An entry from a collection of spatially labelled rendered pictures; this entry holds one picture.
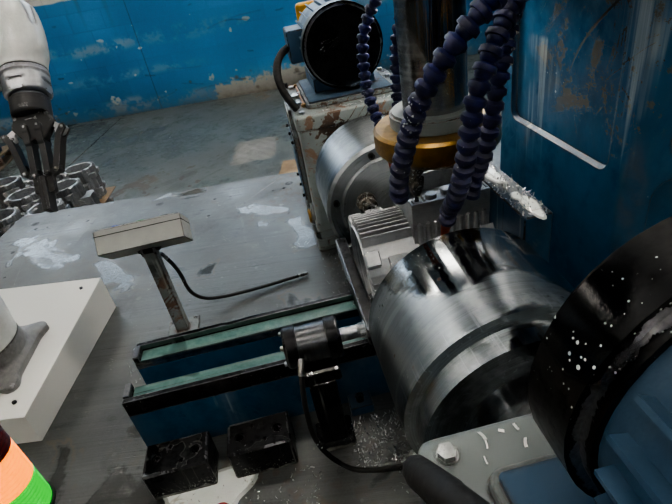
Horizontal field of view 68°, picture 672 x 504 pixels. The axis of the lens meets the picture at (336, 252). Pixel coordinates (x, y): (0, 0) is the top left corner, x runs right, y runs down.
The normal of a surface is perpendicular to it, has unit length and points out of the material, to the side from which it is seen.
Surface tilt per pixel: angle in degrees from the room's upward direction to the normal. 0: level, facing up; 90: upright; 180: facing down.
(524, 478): 0
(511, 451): 0
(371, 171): 90
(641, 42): 90
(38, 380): 4
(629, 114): 90
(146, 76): 90
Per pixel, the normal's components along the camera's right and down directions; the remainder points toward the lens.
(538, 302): 0.00, -0.85
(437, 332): -0.70, -0.54
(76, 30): 0.03, 0.54
